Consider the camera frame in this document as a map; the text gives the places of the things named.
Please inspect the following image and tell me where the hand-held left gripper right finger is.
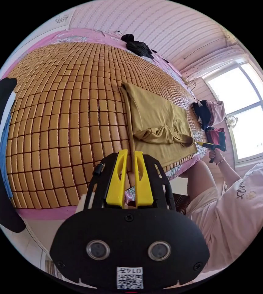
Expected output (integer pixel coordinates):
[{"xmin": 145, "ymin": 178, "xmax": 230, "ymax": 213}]
[{"xmin": 134, "ymin": 150, "xmax": 154, "ymax": 207}]

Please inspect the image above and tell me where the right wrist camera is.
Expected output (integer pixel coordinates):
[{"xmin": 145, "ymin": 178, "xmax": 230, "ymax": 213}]
[{"xmin": 218, "ymin": 132, "xmax": 227, "ymax": 152}]

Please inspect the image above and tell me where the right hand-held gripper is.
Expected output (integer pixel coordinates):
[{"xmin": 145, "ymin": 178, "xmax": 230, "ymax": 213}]
[{"xmin": 196, "ymin": 130, "xmax": 222, "ymax": 164}]

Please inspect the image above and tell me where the bed with woven mat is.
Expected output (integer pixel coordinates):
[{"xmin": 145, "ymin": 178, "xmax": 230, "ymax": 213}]
[{"xmin": 0, "ymin": 28, "xmax": 209, "ymax": 221}]

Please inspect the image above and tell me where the yellow short sleeve shirt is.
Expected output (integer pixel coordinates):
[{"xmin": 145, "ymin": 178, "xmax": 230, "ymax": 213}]
[{"xmin": 119, "ymin": 81, "xmax": 199, "ymax": 173}]

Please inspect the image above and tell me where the black garment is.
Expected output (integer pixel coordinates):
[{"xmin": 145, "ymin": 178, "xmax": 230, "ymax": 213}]
[{"xmin": 121, "ymin": 34, "xmax": 155, "ymax": 59}]

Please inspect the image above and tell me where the window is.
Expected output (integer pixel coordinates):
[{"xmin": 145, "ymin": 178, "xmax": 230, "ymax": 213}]
[{"xmin": 201, "ymin": 60, "xmax": 263, "ymax": 162}]

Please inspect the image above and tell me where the pile of clothes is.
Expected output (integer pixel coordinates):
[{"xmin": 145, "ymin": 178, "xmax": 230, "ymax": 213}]
[{"xmin": 192, "ymin": 100, "xmax": 226, "ymax": 130}]

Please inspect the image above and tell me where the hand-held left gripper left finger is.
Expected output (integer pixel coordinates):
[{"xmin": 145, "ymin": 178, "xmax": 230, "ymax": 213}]
[{"xmin": 105, "ymin": 149, "xmax": 128, "ymax": 207}]

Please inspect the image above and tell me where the person's right forearm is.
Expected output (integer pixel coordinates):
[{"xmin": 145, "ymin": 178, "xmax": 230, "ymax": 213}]
[{"xmin": 215, "ymin": 156, "xmax": 242, "ymax": 184}]

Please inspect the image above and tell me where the person's body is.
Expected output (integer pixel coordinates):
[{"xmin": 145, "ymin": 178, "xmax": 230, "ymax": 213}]
[{"xmin": 175, "ymin": 86, "xmax": 263, "ymax": 274}]

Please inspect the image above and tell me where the person's left hand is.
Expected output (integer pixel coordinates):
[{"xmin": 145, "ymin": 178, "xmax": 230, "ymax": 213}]
[{"xmin": 75, "ymin": 194, "xmax": 87, "ymax": 214}]

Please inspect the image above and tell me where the person's right hand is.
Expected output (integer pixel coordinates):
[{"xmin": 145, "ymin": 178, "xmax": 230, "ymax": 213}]
[{"xmin": 208, "ymin": 149, "xmax": 225, "ymax": 164}]

